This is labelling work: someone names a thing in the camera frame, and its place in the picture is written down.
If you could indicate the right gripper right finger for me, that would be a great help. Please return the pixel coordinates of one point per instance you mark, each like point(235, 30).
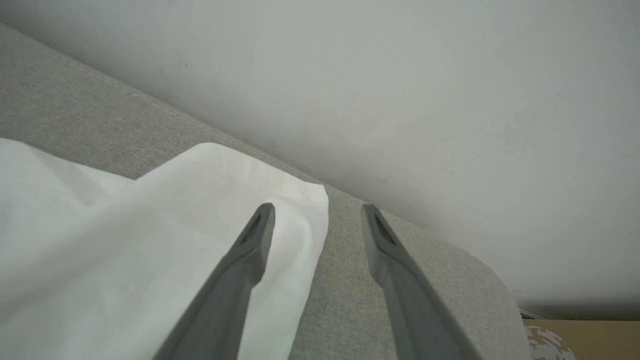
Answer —
point(415, 310)

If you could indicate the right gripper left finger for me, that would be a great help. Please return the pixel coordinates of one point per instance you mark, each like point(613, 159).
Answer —
point(220, 310)

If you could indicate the white shirt with blue trim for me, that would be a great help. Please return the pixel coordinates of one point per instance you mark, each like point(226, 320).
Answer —
point(125, 250)

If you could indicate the grey fabric sofa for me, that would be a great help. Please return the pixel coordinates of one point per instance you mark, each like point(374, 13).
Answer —
point(75, 115)

